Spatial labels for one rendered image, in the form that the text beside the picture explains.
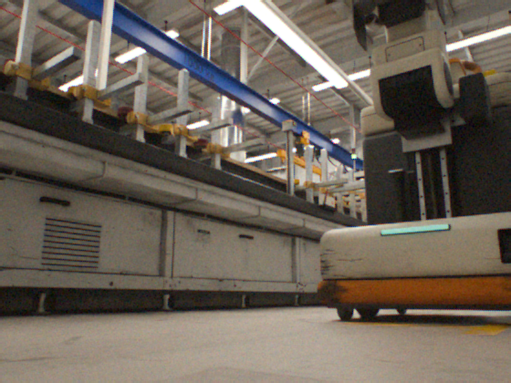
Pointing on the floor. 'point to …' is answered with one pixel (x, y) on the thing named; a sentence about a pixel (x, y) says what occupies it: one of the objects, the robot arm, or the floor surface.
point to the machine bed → (139, 247)
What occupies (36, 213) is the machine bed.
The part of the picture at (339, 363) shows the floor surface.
